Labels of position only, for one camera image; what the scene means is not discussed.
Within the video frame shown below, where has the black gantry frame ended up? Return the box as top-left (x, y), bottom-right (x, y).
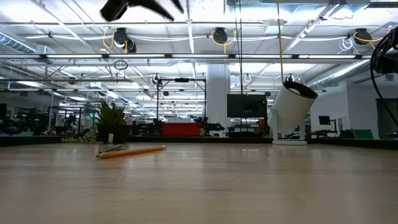
top-left (156, 77), bottom-right (208, 121)

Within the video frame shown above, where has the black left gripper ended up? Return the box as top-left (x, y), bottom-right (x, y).
top-left (99, 0), bottom-right (185, 22)

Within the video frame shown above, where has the white spotlight lamp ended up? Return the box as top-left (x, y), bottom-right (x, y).
top-left (267, 80), bottom-right (319, 146)

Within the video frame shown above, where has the black wall monitor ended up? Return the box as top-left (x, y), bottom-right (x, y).
top-left (226, 94), bottom-right (268, 118)

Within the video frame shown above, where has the potted green succulent plant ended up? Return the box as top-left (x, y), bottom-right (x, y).
top-left (61, 98), bottom-right (133, 144)

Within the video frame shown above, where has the green box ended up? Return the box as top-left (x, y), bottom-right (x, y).
top-left (353, 129), bottom-right (374, 140)

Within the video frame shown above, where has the black aluminium table frame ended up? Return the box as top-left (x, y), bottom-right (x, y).
top-left (0, 135), bottom-right (398, 151)

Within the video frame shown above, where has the black hanging cable loop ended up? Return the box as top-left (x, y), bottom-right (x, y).
top-left (114, 59), bottom-right (129, 71)

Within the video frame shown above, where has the red cabinet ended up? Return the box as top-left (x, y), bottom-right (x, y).
top-left (161, 122), bottom-right (201, 137)

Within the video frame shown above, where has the yellow hanging power cable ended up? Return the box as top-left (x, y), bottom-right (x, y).
top-left (275, 0), bottom-right (284, 85)

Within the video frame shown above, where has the yellow pencil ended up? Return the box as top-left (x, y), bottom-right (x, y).
top-left (98, 144), bottom-right (124, 154)
top-left (95, 144), bottom-right (168, 160)

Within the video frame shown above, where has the ceiling cable reel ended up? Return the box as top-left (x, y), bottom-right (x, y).
top-left (103, 27), bottom-right (137, 54)
top-left (353, 27), bottom-right (391, 55)
top-left (211, 27), bottom-right (234, 54)

